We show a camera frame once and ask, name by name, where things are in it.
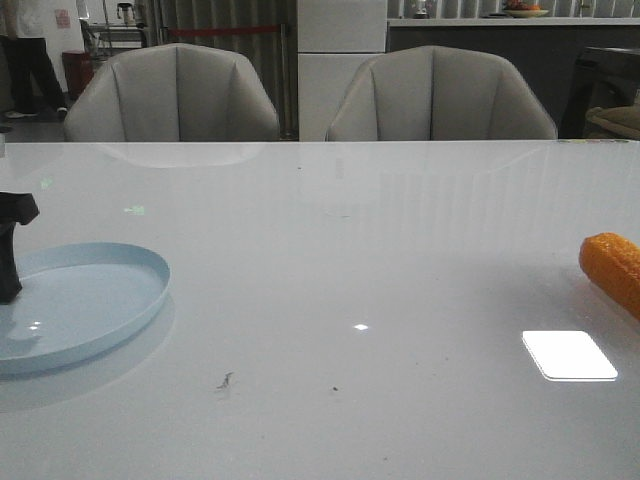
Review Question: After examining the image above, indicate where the red bin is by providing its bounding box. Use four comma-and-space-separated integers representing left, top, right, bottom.
62, 51, 93, 100

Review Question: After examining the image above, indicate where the beige cushion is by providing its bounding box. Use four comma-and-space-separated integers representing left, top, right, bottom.
585, 105, 639, 140

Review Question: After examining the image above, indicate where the white cabinet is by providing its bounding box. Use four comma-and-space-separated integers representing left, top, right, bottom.
296, 1, 387, 141

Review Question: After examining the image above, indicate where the right grey upholstered chair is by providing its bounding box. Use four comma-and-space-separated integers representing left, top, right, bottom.
326, 46, 557, 141

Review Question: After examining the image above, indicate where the fruit bowl on counter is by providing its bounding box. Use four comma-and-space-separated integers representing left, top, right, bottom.
503, 0, 548, 19

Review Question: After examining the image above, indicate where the orange toy corn cob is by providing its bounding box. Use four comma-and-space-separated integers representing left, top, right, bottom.
579, 232, 639, 320

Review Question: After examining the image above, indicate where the left grey upholstered chair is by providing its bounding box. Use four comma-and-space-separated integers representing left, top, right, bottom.
63, 43, 280, 142

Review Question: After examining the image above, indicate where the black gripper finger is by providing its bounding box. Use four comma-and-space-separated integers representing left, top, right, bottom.
1, 192, 39, 304

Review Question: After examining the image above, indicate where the grey upholstered chair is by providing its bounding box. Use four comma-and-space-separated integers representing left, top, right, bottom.
63, 43, 280, 142
326, 46, 557, 141

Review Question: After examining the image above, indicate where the person in background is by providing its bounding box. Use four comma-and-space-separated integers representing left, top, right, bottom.
0, 0, 69, 120

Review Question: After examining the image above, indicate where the light blue round plate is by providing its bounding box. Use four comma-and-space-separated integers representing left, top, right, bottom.
1, 242, 171, 376

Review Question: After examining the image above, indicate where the grey counter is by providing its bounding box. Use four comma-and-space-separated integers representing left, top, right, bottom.
387, 17, 639, 130

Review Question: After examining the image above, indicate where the red barrier belt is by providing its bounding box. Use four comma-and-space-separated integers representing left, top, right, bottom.
165, 24, 281, 37

